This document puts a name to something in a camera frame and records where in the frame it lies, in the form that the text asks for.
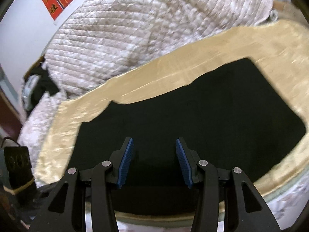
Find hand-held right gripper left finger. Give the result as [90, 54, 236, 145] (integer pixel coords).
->
[28, 137, 134, 232]

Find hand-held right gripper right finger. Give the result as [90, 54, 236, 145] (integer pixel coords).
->
[175, 137, 282, 232]

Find black pants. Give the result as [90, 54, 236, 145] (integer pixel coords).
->
[68, 57, 307, 217]

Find beige satin blanket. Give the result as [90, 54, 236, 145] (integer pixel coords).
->
[34, 19, 309, 223]

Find black bag with gold trim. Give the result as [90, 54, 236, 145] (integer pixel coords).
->
[3, 146, 37, 202]

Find pile of dark clothes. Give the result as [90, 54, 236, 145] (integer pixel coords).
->
[23, 55, 59, 116]

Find white quilted bedspread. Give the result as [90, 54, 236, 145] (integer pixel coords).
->
[17, 0, 309, 232]

